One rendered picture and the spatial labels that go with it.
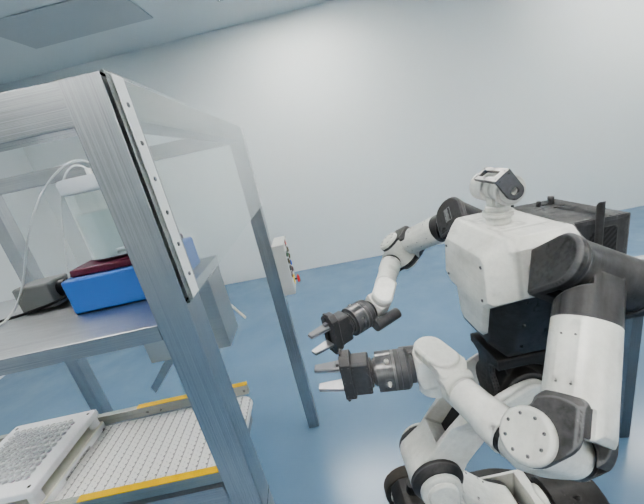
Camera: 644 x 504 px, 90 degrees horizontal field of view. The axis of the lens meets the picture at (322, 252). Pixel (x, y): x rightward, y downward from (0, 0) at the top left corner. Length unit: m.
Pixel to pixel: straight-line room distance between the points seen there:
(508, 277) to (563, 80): 4.22
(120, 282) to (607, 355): 0.83
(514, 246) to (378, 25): 3.70
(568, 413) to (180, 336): 0.58
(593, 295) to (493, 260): 0.18
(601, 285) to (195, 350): 0.65
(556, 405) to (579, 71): 4.55
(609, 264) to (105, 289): 0.89
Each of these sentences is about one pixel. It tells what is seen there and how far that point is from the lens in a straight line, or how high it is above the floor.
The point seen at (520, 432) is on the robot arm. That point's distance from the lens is 0.59.
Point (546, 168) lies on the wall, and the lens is 4.81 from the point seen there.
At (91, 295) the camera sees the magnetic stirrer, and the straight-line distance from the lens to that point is 0.80.
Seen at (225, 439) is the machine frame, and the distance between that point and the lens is 0.73.
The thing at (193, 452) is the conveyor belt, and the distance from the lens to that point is 1.02.
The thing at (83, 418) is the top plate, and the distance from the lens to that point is 1.24.
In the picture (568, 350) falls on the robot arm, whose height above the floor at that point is 1.14.
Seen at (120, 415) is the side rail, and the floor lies 0.86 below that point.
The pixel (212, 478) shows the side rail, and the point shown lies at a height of 0.85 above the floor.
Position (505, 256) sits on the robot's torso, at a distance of 0.71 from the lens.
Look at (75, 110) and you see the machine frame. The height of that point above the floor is 1.60.
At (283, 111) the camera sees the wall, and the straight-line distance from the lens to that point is 4.06.
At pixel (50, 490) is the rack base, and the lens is 1.15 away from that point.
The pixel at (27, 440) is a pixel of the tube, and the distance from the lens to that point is 1.29.
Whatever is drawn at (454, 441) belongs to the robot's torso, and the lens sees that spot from 1.04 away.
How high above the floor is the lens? 1.49
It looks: 18 degrees down
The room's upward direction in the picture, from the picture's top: 12 degrees counter-clockwise
